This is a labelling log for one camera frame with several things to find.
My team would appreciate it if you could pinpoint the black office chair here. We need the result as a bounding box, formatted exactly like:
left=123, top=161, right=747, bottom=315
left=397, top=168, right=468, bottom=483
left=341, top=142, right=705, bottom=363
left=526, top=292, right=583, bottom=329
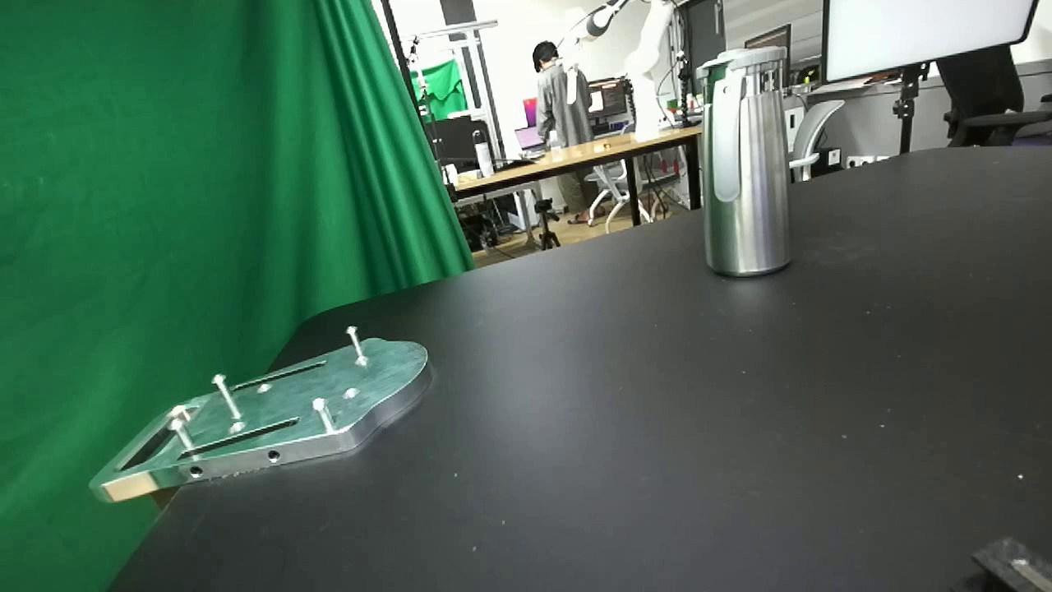
left=933, top=44, right=1052, bottom=150

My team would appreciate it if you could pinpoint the person in grey jacket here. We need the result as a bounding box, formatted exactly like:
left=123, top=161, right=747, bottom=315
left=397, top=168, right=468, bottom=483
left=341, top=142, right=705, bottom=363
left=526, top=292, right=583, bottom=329
left=531, top=41, right=599, bottom=150

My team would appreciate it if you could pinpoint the small green cloth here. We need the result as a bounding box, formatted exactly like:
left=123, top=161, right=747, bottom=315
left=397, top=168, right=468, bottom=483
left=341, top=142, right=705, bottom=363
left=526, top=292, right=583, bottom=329
left=418, top=59, right=473, bottom=121

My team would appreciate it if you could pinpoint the stainless steel flask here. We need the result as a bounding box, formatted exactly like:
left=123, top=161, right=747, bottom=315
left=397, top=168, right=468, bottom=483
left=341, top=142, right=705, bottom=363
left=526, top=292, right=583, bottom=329
left=696, top=62, right=795, bottom=280

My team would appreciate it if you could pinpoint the long wooden desk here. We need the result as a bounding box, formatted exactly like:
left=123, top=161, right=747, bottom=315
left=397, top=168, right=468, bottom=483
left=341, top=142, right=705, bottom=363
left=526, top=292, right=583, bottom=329
left=444, top=121, right=707, bottom=230

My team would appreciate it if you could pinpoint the metal frame rack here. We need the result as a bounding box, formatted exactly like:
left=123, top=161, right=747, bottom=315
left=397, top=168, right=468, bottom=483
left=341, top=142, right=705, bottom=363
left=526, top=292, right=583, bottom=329
left=397, top=13, right=511, bottom=168

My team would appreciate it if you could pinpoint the black monitor stand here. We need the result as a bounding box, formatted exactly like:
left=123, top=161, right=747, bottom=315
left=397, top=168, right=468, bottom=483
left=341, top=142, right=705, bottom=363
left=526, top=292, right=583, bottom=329
left=895, top=62, right=923, bottom=158

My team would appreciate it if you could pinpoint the white flask lid with lever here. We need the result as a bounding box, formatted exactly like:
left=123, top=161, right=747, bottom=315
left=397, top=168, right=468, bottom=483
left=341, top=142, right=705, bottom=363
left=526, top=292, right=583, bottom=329
left=696, top=44, right=793, bottom=73

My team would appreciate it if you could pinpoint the metal mounting plate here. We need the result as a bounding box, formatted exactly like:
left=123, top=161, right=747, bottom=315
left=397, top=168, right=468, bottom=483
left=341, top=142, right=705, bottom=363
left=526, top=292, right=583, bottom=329
left=89, top=336, right=433, bottom=508

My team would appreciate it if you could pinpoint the white office chair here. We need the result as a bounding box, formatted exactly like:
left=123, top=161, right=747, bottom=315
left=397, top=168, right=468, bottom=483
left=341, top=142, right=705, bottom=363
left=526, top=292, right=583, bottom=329
left=787, top=96, right=853, bottom=184

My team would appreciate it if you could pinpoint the silver screw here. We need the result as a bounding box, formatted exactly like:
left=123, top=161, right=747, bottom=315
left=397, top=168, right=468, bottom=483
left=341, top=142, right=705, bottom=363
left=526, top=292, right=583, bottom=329
left=308, top=395, right=341, bottom=437
left=211, top=373, right=248, bottom=431
left=341, top=321, right=371, bottom=373
left=165, top=400, right=205, bottom=457

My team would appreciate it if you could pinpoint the black tall cabinet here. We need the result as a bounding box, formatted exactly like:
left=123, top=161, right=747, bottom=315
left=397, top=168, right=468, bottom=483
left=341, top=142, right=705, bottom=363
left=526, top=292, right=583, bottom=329
left=675, top=0, right=731, bottom=121

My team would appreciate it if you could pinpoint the large monitor screen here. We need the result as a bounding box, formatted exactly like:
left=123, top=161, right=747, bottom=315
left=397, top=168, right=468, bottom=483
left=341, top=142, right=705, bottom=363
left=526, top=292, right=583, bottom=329
left=820, top=0, right=1043, bottom=85

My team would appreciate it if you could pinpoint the green curtain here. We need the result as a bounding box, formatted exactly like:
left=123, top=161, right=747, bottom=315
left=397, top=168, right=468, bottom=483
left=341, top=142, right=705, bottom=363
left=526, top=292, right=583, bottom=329
left=0, top=0, right=478, bottom=592

